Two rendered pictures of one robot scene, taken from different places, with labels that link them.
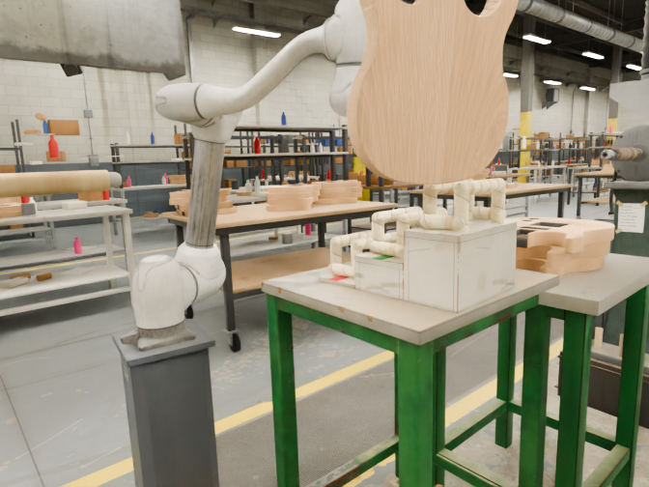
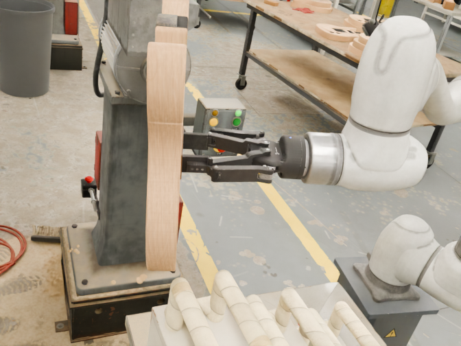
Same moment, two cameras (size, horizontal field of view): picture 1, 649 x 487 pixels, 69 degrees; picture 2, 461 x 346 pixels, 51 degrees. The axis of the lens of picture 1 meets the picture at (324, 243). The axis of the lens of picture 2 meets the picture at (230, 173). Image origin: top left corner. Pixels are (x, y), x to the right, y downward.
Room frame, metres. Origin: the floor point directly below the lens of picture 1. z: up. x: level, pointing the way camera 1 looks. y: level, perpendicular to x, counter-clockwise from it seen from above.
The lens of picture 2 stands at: (1.21, -0.89, 1.79)
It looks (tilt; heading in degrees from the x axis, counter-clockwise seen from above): 30 degrees down; 103
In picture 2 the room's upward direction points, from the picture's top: 12 degrees clockwise
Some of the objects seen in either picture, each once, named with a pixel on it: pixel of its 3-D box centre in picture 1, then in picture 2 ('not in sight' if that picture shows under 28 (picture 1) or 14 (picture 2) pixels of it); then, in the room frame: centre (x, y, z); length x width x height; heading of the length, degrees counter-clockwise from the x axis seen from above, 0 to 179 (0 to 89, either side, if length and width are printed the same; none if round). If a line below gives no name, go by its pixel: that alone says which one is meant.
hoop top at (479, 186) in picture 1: (481, 186); (197, 324); (1.09, -0.37, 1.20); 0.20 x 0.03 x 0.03; 133
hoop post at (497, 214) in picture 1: (497, 204); not in sight; (1.15, -0.43, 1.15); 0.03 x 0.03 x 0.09
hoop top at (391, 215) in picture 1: (398, 214); (311, 327); (1.27, -0.20, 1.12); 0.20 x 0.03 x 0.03; 133
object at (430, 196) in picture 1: (430, 209); (219, 297); (1.10, -0.25, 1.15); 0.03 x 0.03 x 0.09
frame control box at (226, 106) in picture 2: not in sight; (204, 126); (0.71, 0.73, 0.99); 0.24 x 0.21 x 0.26; 130
